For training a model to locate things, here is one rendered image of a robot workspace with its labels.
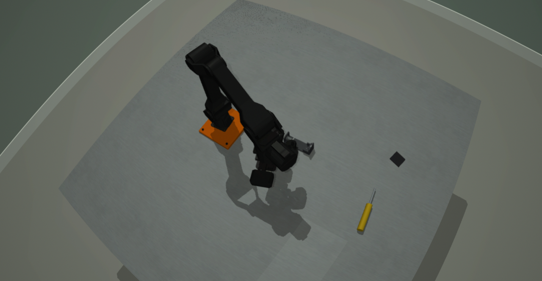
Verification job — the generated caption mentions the yellow-handled screwdriver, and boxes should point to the yellow-handled screwdriver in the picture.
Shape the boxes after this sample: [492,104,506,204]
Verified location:
[357,188,376,231]

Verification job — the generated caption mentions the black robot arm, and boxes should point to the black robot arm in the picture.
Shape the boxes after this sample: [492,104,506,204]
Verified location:
[185,43,298,172]

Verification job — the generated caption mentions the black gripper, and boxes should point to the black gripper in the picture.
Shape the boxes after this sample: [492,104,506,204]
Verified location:
[250,147,277,188]

